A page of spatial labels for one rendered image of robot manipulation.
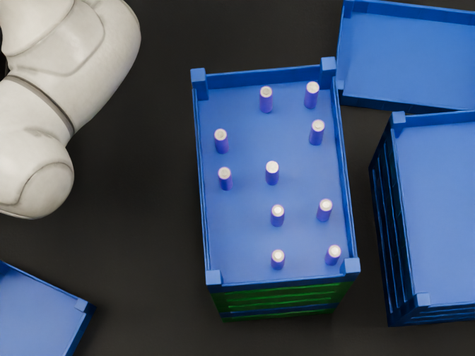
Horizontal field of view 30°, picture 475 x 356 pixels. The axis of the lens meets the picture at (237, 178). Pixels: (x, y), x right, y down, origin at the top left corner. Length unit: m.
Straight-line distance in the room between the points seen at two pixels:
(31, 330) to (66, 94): 0.74
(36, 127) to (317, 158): 0.45
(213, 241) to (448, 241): 0.39
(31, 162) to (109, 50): 0.17
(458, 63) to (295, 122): 0.58
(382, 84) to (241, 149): 0.54
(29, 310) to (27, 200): 0.73
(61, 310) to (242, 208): 0.53
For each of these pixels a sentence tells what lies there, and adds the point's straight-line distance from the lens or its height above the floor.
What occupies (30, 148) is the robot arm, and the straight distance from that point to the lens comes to 0.96.
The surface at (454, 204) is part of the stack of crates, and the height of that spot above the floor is 0.24.
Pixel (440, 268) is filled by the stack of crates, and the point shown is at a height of 0.24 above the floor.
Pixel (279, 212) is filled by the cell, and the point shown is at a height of 0.47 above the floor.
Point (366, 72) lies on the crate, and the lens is 1.75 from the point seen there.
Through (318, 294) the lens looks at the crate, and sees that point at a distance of 1.35.
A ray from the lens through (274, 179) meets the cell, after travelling 1.22.
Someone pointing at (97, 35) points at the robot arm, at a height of 0.69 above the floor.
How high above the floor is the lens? 1.62
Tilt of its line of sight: 75 degrees down
